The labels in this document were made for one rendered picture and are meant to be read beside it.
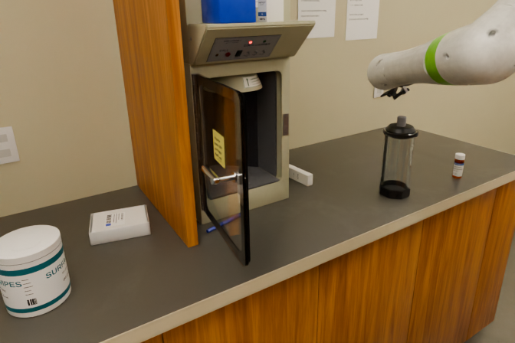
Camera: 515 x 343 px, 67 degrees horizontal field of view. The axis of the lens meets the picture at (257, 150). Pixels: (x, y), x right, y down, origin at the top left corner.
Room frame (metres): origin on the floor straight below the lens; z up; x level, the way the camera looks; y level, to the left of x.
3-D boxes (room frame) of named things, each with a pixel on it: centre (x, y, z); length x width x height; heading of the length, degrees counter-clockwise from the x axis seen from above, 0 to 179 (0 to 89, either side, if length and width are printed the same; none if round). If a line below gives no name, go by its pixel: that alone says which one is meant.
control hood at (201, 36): (1.05, 0.00, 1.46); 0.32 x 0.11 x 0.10; 121
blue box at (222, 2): (1.02, 0.06, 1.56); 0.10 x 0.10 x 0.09; 31
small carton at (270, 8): (1.08, -0.04, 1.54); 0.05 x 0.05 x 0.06; 26
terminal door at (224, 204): (0.87, 0.09, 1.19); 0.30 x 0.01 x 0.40; 25
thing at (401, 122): (1.21, -0.46, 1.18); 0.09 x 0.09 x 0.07
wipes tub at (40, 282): (0.72, 0.49, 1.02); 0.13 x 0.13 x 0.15
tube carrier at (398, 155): (1.21, -0.47, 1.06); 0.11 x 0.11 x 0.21
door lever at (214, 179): (0.79, 0.09, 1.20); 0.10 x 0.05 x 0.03; 25
